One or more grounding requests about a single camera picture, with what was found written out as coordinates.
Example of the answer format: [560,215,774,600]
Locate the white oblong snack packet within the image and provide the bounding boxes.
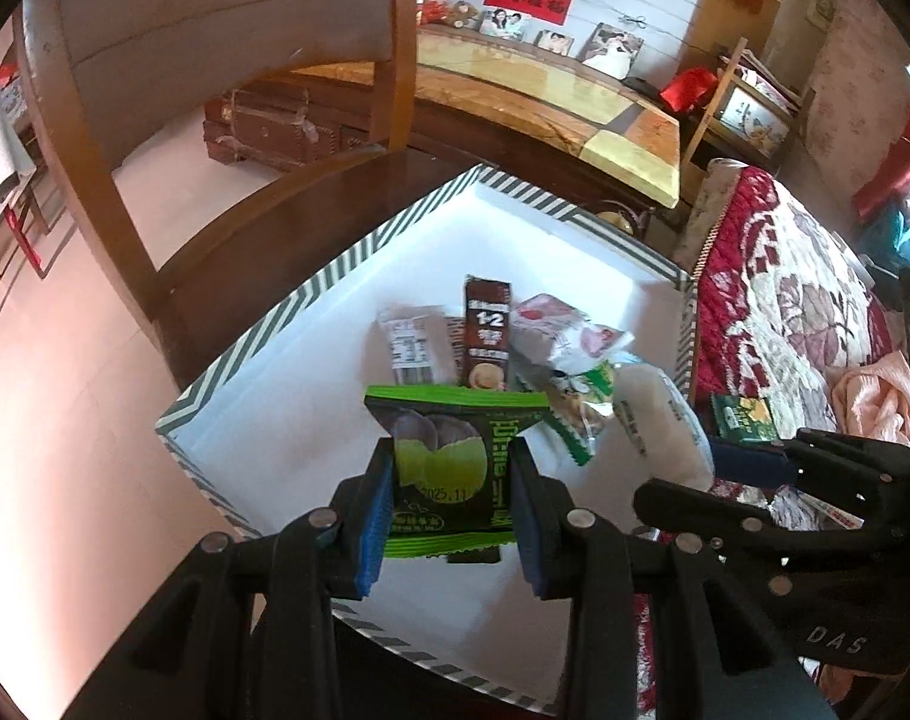
[612,364,718,493]

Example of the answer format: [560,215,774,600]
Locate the leaning wooden frames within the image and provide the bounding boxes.
[0,187,75,335]

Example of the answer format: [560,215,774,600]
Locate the floral fleece blanket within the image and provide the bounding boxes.
[687,157,907,541]

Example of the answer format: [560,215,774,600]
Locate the blue plastic bag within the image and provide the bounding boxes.
[884,202,910,265]

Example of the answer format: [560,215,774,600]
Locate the brown coffee sachet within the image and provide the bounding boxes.
[458,277,516,391]

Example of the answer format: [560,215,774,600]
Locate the white snack packet red print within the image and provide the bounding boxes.
[509,292,636,377]

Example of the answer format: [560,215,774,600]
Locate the green white snack packet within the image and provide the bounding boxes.
[530,360,622,466]

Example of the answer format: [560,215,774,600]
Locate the large wedding photo frame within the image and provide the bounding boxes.
[581,22,645,80]

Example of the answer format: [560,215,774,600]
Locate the green white striped box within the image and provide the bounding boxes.
[155,163,699,717]

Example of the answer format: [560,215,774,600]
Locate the red plastic stool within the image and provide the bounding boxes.
[852,90,910,220]

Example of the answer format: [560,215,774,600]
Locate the pink quilt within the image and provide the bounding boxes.
[830,352,910,448]

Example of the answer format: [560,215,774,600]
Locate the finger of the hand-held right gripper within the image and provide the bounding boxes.
[705,427,910,500]
[633,476,876,586]

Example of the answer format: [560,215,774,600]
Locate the framed picture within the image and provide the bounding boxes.
[717,82,795,152]

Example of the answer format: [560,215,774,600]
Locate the red cloth bag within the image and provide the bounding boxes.
[660,67,719,114]

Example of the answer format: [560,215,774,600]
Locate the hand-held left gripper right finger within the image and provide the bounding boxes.
[510,439,838,720]

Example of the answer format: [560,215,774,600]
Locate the dark green yellow snack packet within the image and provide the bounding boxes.
[710,394,783,442]

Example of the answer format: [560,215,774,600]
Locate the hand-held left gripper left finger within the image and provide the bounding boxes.
[72,439,396,720]

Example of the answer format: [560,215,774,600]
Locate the round brass knob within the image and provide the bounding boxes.
[597,199,648,238]

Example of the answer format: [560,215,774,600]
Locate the wooden cabinet yellow top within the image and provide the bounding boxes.
[275,22,684,212]

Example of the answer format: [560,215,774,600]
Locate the white barcode snack packet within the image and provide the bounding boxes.
[376,304,467,388]

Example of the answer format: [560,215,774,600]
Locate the bright green dark snack packet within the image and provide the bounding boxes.
[363,384,553,563]

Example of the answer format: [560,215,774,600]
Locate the wooden chair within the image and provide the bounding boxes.
[12,0,486,391]

